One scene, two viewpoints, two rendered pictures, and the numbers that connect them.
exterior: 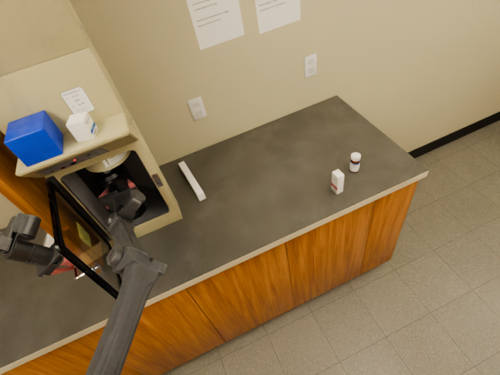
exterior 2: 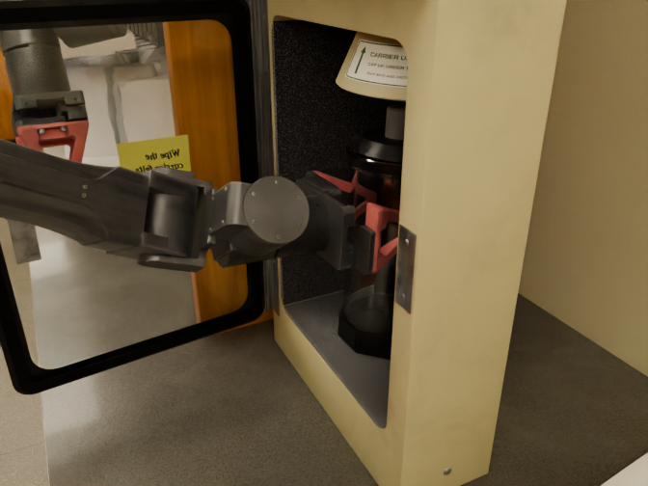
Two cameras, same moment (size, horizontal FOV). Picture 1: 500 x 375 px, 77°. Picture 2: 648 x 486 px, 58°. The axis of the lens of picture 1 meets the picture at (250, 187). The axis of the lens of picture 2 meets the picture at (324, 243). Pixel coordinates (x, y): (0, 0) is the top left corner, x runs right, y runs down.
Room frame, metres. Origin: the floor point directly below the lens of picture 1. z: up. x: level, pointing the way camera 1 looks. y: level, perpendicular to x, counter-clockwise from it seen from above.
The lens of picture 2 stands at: (0.73, -0.05, 1.42)
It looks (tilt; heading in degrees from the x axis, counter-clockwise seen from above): 26 degrees down; 76
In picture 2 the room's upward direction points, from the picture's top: straight up
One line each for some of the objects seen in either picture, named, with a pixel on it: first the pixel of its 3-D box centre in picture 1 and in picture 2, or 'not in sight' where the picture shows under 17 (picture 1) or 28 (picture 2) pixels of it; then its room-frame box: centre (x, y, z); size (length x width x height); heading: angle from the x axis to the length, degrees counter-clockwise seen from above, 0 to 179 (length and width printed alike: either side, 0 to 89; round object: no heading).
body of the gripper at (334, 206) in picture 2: (121, 203); (300, 225); (0.83, 0.48, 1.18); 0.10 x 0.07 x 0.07; 104
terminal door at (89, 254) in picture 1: (88, 246); (129, 199); (0.66, 0.57, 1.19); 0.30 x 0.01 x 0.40; 19
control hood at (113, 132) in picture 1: (82, 153); not in sight; (0.80, 0.46, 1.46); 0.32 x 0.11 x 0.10; 102
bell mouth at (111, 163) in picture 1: (104, 149); (431, 52); (0.96, 0.48, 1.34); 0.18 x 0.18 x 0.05
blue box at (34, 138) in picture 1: (36, 138); not in sight; (0.78, 0.54, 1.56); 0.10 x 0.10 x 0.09; 12
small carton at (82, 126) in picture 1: (82, 126); not in sight; (0.81, 0.42, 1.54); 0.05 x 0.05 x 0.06; 87
